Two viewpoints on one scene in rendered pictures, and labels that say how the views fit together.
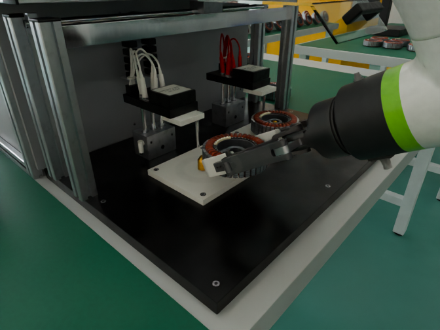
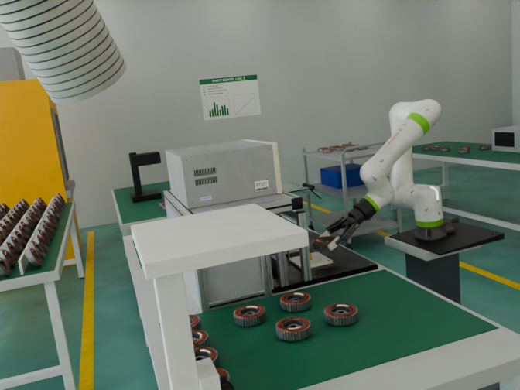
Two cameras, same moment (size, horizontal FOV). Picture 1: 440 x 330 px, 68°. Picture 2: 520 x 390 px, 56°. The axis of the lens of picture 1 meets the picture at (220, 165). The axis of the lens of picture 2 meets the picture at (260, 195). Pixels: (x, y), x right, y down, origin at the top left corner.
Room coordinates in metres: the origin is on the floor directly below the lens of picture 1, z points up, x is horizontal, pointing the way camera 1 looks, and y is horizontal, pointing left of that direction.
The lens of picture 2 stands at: (-0.32, 1.90, 1.49)
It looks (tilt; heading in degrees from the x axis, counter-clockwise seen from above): 11 degrees down; 300
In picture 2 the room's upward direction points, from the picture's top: 6 degrees counter-clockwise
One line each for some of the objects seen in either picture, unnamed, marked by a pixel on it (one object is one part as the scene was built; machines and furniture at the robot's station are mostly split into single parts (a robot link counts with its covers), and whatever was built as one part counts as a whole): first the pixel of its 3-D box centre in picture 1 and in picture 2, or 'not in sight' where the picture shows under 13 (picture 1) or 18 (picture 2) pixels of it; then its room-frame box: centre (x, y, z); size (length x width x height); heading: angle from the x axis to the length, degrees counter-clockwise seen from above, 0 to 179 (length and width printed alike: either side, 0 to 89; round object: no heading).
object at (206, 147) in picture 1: (235, 154); (325, 243); (0.50, -0.03, 0.84); 0.11 x 0.11 x 0.04
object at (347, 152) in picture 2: not in sight; (350, 190); (1.32, -2.76, 0.51); 1.01 x 0.60 x 1.01; 138
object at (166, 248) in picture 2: not in sight; (221, 316); (0.36, 0.99, 0.98); 0.37 x 0.35 x 0.46; 138
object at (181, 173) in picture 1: (202, 171); (309, 260); (0.55, 0.03, 0.78); 0.15 x 0.15 x 0.01; 48
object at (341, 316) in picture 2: not in sight; (340, 313); (0.24, 0.49, 0.77); 0.11 x 0.11 x 0.04
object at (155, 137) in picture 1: (154, 139); (278, 262); (0.65, 0.14, 0.80); 0.08 x 0.05 x 0.06; 138
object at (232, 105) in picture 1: (228, 111); not in sight; (0.83, -0.02, 0.80); 0.08 x 0.05 x 0.06; 138
